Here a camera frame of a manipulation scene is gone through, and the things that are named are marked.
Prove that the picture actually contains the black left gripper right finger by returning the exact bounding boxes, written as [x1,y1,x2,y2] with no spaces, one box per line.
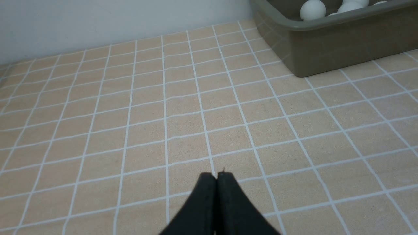
[216,172,280,235]

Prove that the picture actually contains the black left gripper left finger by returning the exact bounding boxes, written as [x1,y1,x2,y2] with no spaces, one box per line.
[160,172,217,235]

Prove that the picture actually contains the white ball with logo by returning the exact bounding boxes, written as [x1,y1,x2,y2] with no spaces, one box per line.
[342,0,370,7]

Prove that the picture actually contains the olive green plastic bin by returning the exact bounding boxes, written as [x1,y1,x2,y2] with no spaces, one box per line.
[250,0,418,77]

